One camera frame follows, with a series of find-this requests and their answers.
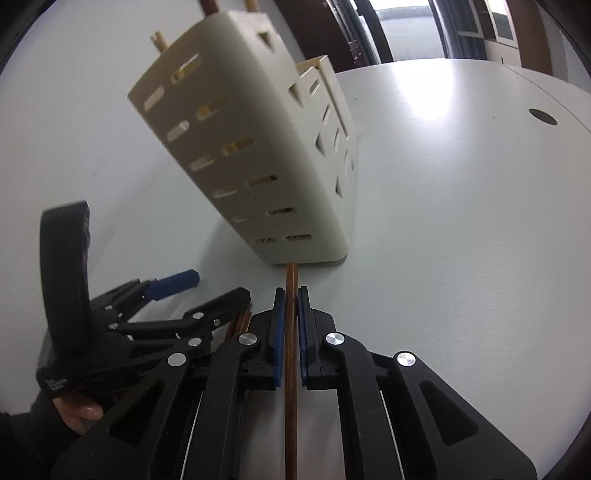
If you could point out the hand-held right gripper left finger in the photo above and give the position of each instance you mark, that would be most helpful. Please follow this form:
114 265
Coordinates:
278 341

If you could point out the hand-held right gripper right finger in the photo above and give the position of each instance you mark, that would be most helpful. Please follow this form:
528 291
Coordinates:
304 341

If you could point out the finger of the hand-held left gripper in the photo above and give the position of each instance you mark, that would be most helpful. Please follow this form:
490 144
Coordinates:
175 282
221 307

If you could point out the reddish brown chopstick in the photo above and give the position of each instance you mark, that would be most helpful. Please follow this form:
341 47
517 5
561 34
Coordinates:
236 328

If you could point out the dark brown chopstick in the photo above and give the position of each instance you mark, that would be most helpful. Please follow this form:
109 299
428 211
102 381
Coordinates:
291 415

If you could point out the cream slotted utensil holder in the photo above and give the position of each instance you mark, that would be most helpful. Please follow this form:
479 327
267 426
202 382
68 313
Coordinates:
258 138

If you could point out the bunch of wooden chopsticks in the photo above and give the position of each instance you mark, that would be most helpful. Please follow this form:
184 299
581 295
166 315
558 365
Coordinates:
208 4

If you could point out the person's left hand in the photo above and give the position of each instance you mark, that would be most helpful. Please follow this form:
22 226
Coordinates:
78 410

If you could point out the dark brown wardrobe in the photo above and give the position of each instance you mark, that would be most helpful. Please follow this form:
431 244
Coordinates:
323 27

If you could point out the glass balcony door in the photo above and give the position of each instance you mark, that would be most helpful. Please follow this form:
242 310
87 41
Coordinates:
406 32

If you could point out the wooden cabinet with glass doors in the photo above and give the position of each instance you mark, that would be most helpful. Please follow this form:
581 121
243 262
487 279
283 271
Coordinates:
531 27

